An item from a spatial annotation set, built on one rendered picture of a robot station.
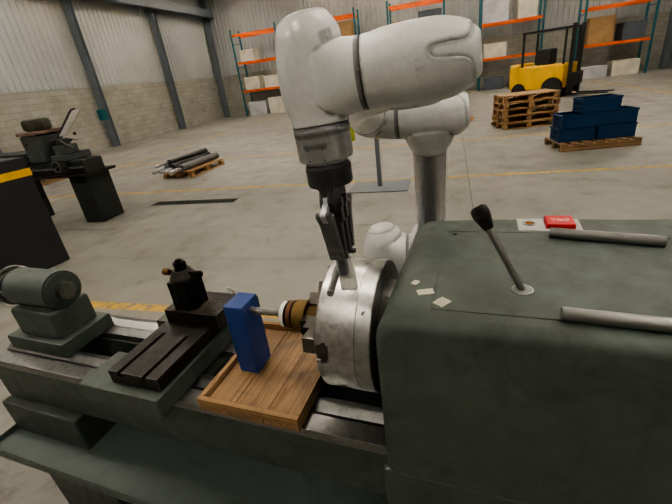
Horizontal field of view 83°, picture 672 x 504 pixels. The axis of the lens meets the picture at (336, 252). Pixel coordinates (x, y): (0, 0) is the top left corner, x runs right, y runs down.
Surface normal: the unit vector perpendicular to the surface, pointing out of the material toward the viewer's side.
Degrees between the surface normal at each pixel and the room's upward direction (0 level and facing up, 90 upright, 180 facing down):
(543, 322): 0
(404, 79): 105
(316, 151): 88
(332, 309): 46
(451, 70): 109
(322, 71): 85
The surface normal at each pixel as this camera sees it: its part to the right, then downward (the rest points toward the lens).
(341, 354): -0.35, 0.27
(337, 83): -0.12, 0.53
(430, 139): -0.08, 0.83
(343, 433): -0.12, -0.90
